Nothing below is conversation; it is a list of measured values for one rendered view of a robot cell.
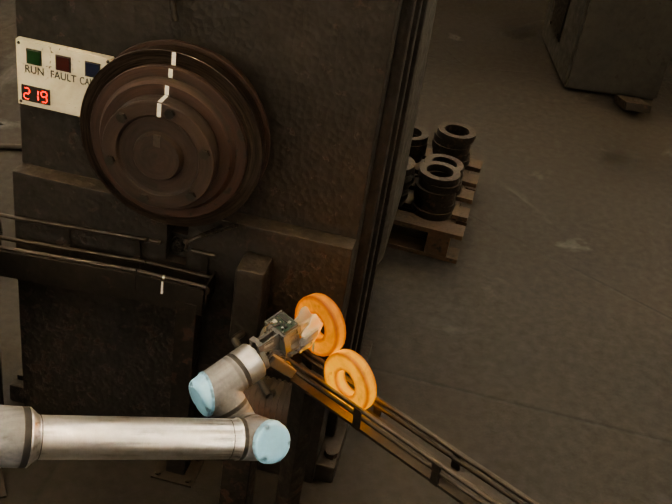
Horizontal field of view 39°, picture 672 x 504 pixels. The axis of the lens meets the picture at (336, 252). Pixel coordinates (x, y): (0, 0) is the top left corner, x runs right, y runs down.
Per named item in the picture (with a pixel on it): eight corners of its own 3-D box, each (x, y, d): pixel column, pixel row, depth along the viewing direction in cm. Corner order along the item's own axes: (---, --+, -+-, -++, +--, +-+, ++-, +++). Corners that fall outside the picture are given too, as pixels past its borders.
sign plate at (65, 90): (21, 100, 252) (19, 35, 242) (113, 120, 249) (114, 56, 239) (17, 103, 250) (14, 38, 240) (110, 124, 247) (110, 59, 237)
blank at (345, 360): (329, 342, 231) (319, 346, 229) (373, 355, 219) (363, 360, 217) (337, 399, 235) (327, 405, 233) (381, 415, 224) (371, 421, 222)
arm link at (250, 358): (254, 392, 216) (229, 369, 222) (271, 380, 218) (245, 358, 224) (249, 367, 210) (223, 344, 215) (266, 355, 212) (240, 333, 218)
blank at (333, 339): (305, 282, 232) (295, 286, 230) (349, 308, 222) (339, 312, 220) (301, 336, 239) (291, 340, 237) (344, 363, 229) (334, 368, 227)
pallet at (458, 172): (198, 200, 430) (204, 111, 407) (254, 131, 498) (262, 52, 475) (455, 264, 414) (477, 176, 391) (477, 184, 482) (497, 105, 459)
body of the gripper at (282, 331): (303, 324, 218) (263, 352, 212) (307, 348, 223) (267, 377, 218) (282, 307, 222) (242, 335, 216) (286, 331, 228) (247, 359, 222)
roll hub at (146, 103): (109, 186, 237) (110, 82, 222) (215, 211, 234) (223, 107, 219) (99, 196, 232) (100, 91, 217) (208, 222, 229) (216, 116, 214)
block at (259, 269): (239, 319, 267) (246, 248, 254) (266, 325, 266) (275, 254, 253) (227, 341, 258) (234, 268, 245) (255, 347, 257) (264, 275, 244)
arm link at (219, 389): (199, 418, 215) (178, 381, 213) (242, 387, 221) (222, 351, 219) (215, 422, 207) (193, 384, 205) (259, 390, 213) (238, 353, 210)
